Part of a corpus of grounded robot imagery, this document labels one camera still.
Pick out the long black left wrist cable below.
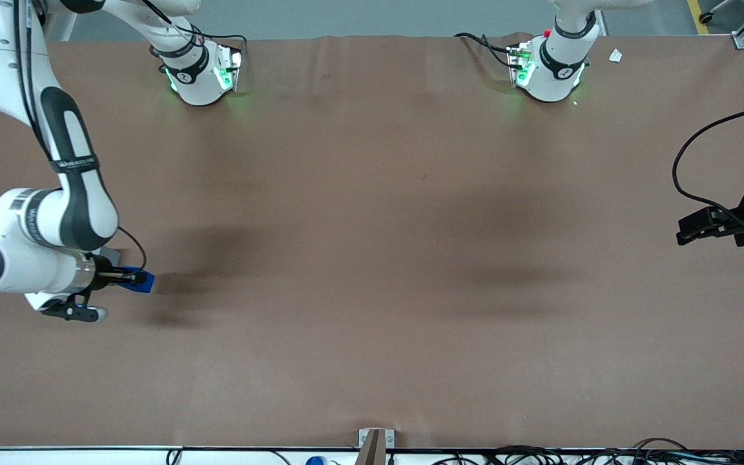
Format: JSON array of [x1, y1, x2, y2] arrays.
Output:
[[672, 102, 744, 227]]

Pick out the black caster wheel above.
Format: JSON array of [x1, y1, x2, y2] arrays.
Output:
[[697, 0, 736, 25]]

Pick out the metal camera post bracket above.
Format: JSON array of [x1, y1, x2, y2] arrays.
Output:
[[358, 428, 397, 465]]

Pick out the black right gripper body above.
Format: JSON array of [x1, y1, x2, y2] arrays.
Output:
[[91, 254, 118, 293]]

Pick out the blue plastic peg part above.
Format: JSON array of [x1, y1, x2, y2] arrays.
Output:
[[121, 265, 156, 296]]

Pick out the black right arm base cable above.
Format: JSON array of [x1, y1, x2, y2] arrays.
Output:
[[143, 0, 248, 65]]

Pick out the table cover sheet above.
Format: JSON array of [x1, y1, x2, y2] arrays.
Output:
[[0, 34, 744, 451]]

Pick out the black cable bundle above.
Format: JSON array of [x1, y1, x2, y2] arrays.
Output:
[[429, 437, 744, 465]]

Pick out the black left arm base cable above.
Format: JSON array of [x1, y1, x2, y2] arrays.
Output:
[[454, 32, 520, 69]]

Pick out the black arm base cable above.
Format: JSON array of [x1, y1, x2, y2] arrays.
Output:
[[454, 32, 520, 69], [143, 0, 248, 65]]

